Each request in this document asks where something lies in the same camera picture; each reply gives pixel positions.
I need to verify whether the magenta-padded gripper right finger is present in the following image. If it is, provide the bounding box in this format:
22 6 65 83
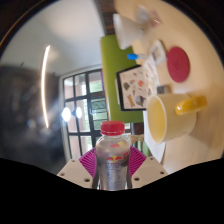
126 145 169 190

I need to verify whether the green upholstered bench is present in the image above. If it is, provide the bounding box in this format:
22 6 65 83
100 34 144 124

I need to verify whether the clear red-capped drink bottle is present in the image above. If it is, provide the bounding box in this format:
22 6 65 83
95 120 132 192

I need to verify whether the long curved strip light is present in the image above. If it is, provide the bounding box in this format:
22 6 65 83
40 44 52 129

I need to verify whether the small blue-capped bottle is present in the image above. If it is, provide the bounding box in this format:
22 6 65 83
126 53 148 62

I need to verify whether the group of green-seated wooden chairs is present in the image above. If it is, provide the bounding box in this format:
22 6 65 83
129 133 152 158

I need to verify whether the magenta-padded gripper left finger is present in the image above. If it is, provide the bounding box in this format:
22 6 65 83
57 146 101 190

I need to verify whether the black-framed printed tablet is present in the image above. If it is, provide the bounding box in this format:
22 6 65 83
116 64 160 112

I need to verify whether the flat round red coaster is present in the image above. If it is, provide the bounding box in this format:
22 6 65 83
166 46 191 83

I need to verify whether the yellow mug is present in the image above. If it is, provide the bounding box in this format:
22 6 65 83
146 93 208 145

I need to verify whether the group of pendant lamps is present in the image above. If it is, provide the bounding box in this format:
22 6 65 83
61 105 83 123

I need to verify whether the small clear packet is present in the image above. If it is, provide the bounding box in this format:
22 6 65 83
135 4 163 28

